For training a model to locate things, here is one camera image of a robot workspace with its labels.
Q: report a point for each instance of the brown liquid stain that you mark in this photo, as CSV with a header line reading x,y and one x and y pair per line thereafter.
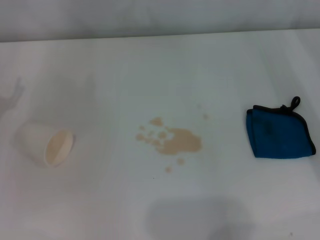
x,y
180,142

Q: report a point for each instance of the blue rag with black trim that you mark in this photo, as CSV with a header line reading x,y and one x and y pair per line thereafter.
x,y
277,135

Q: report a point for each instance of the white paper cup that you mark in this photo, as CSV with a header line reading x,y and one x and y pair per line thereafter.
x,y
32,142

